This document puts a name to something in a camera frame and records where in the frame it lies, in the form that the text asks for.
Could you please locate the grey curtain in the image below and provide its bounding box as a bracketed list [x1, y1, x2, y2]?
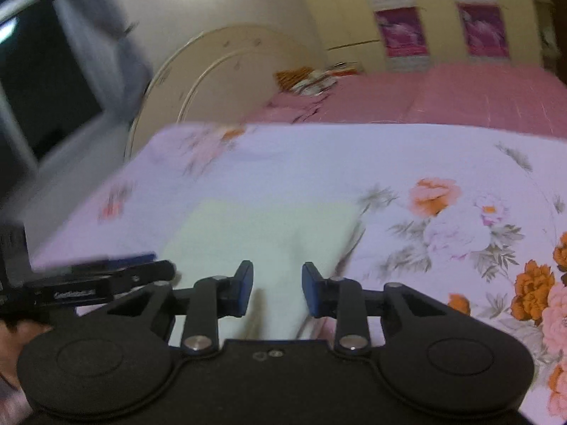
[55, 0, 154, 121]

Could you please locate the dark window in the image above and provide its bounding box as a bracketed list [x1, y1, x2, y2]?
[0, 0, 103, 166]

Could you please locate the pink bed sheet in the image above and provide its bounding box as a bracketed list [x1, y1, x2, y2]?
[241, 62, 567, 139]

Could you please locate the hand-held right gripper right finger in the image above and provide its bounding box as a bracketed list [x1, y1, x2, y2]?
[301, 262, 448, 357]

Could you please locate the person's left hand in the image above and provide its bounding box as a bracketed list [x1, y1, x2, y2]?
[0, 318, 55, 390]

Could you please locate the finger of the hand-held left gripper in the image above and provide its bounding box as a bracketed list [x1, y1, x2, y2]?
[66, 260, 176, 295]
[33, 252, 157, 275]

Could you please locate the cream wardrobe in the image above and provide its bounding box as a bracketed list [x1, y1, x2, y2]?
[288, 0, 560, 74]

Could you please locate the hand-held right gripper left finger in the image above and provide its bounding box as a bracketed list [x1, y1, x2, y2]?
[106, 260, 254, 355]

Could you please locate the purple wall poster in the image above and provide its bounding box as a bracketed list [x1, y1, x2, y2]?
[376, 6, 430, 58]
[460, 4, 511, 58]

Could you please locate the cream rounded headboard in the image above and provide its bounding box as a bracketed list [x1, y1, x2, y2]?
[124, 25, 329, 160]

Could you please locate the pale cream small garment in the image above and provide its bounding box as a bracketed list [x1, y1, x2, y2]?
[163, 199, 361, 341]

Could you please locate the floral print blanket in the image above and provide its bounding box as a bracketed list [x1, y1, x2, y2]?
[33, 123, 567, 425]

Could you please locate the orange floral pillow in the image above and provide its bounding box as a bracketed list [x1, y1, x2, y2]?
[275, 64, 365, 96]

